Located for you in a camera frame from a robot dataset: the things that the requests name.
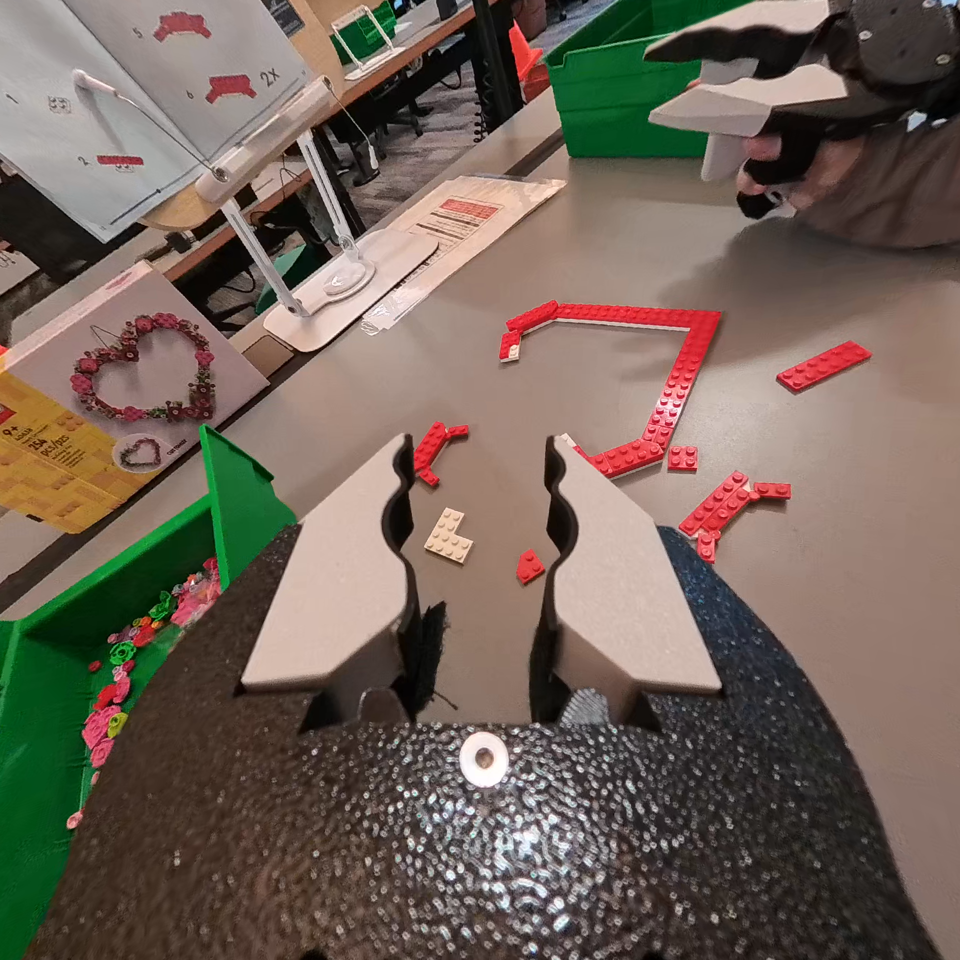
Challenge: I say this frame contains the red lego arc assembly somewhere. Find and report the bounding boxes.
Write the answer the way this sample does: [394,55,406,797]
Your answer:
[411,421,471,490]
[678,470,793,564]

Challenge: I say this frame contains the pile of lego flower pieces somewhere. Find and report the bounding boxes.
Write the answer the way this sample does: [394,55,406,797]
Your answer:
[66,555,226,830]

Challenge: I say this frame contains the white book stand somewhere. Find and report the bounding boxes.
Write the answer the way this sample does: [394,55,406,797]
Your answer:
[71,67,441,355]

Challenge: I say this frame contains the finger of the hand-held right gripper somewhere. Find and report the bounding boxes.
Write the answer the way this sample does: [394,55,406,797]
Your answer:
[647,63,850,186]
[642,21,834,85]

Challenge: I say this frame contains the large green plastic bin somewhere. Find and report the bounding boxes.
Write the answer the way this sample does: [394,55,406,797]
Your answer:
[543,0,835,160]

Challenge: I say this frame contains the white lego corner plate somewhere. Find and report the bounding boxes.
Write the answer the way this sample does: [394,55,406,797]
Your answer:
[423,507,476,564]

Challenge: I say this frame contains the lego instruction booklet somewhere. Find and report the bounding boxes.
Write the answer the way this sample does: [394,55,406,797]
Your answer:
[0,0,318,245]

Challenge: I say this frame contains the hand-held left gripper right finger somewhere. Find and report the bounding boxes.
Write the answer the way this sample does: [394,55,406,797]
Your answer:
[528,433,725,732]

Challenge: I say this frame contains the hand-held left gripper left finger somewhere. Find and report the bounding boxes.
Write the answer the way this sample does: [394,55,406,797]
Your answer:
[238,432,435,732]

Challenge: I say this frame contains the person's right forearm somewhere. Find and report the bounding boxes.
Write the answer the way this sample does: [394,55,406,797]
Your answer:
[840,112,960,250]

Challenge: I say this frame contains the clear acrylic stand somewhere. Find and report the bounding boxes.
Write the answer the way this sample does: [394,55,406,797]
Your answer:
[330,3,408,81]

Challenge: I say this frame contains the green bin with flower pieces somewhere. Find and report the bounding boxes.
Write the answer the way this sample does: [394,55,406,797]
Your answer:
[0,423,298,960]

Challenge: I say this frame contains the orange traffic cone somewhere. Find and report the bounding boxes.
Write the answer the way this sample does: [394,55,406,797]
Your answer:
[507,21,550,100]

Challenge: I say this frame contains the person's right hand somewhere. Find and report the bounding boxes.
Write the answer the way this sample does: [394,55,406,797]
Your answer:
[735,129,879,230]

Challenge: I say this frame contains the long red lego plate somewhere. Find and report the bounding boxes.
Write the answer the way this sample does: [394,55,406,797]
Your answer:
[775,339,874,393]

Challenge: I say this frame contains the long background desk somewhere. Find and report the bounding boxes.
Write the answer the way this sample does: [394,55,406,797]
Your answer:
[161,0,496,285]

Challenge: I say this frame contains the wooden book rest board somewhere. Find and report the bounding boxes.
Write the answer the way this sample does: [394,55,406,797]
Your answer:
[138,187,230,232]

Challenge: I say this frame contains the lego set box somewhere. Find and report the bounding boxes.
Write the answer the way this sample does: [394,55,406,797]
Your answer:
[0,260,271,536]

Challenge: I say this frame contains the red lego heart frame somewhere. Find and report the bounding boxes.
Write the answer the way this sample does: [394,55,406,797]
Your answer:
[499,300,723,481]

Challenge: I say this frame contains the printed sheet in plastic sleeve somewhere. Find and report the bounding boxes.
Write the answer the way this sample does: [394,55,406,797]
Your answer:
[360,175,569,340]

